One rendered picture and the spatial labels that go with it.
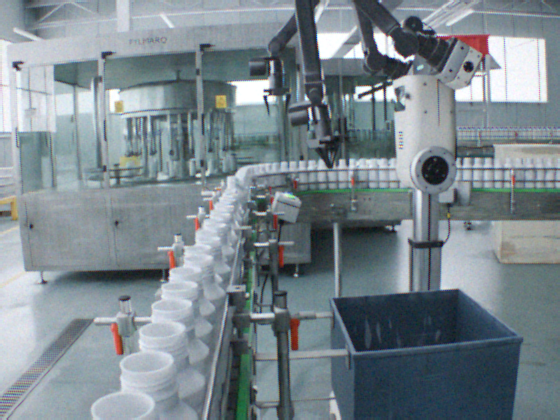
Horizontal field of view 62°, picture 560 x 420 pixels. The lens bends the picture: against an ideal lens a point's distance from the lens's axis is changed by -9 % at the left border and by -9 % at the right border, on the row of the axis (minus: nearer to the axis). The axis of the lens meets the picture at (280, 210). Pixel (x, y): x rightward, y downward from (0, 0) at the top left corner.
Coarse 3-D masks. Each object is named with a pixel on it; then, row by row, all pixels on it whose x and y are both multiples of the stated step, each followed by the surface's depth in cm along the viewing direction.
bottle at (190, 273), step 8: (176, 272) 57; (184, 272) 57; (192, 272) 57; (200, 272) 56; (176, 280) 54; (184, 280) 54; (192, 280) 55; (200, 280) 55; (200, 288) 55; (200, 296) 55; (200, 304) 55; (208, 304) 56; (208, 312) 55; (208, 320) 55; (216, 328) 57; (216, 336) 57
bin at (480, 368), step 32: (352, 320) 113; (384, 320) 113; (416, 320) 114; (448, 320) 114; (480, 320) 101; (320, 352) 88; (352, 352) 83; (384, 352) 82; (416, 352) 82; (448, 352) 83; (480, 352) 83; (512, 352) 83; (352, 384) 84; (384, 384) 83; (416, 384) 83; (448, 384) 84; (480, 384) 84; (512, 384) 84; (352, 416) 85; (384, 416) 84; (416, 416) 84; (448, 416) 85; (480, 416) 85; (512, 416) 85
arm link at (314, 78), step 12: (300, 0) 141; (312, 0) 142; (300, 12) 143; (312, 12) 143; (300, 24) 145; (312, 24) 144; (300, 36) 147; (312, 36) 146; (312, 48) 148; (312, 60) 150; (312, 72) 151; (312, 84) 152; (324, 84) 157
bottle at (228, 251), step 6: (210, 228) 83; (216, 228) 83; (222, 228) 84; (222, 234) 84; (222, 240) 84; (228, 246) 85; (228, 252) 84; (234, 252) 85; (228, 258) 84; (228, 264) 84; (234, 282) 85; (234, 306) 85
